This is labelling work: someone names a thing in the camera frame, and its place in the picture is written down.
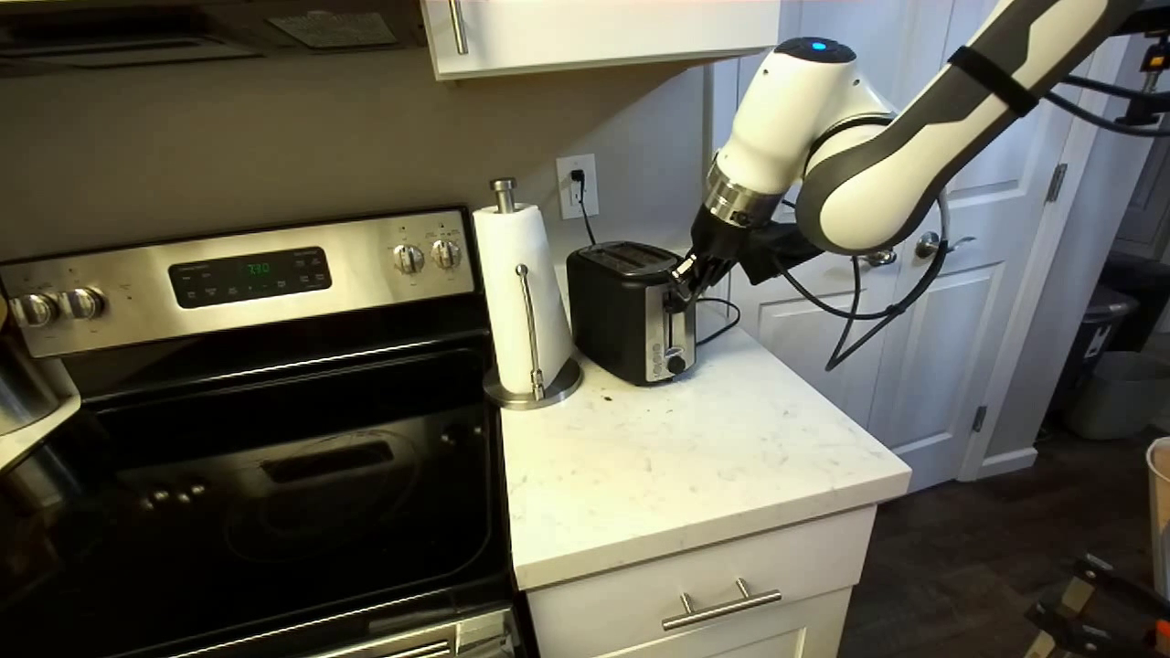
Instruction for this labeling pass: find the white counter base cabinet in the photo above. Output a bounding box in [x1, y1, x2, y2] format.
[520, 502, 884, 658]

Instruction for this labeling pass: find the white paper towel roll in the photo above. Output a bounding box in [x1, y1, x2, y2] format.
[484, 173, 590, 414]
[467, 197, 579, 401]

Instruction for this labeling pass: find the silver upper cabinet handle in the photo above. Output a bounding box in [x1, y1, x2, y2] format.
[443, 0, 477, 59]

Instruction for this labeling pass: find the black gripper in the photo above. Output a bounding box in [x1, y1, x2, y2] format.
[671, 202, 833, 295]

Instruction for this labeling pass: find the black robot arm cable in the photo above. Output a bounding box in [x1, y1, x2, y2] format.
[774, 190, 960, 375]

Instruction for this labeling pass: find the white plastic cup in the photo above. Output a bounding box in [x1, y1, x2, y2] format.
[1140, 430, 1170, 578]

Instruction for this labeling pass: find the silver drawer bar handle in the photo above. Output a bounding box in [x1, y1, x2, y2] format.
[657, 574, 785, 636]

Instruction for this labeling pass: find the dark range hood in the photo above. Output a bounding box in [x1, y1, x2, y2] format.
[0, 0, 431, 74]

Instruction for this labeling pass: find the white upper wall cabinet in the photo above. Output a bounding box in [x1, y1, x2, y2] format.
[418, 0, 785, 85]

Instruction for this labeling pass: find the black toaster power cord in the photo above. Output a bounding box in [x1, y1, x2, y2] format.
[567, 169, 749, 355]

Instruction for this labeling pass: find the stainless black electric stove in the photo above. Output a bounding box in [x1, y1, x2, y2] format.
[0, 204, 532, 658]

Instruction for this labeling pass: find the silver cooking pot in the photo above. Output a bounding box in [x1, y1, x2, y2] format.
[0, 307, 86, 518]

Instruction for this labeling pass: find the black tripod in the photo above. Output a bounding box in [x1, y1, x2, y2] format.
[1021, 547, 1170, 658]

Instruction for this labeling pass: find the black and steel toaster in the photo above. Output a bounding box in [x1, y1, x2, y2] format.
[562, 239, 704, 391]

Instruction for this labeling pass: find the grey trash bin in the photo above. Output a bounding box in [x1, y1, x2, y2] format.
[1058, 282, 1170, 446]

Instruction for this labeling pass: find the white wall outlet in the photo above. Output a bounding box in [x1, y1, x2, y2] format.
[554, 150, 603, 223]

